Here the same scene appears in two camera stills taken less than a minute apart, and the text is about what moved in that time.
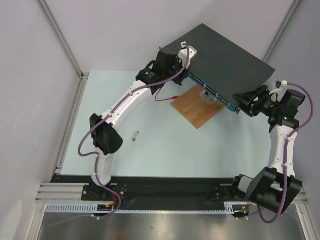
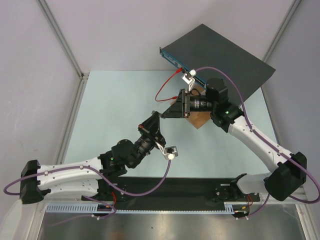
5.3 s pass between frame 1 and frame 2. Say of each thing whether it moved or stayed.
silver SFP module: moved
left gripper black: moved
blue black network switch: stayed
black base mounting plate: stayed
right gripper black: moved
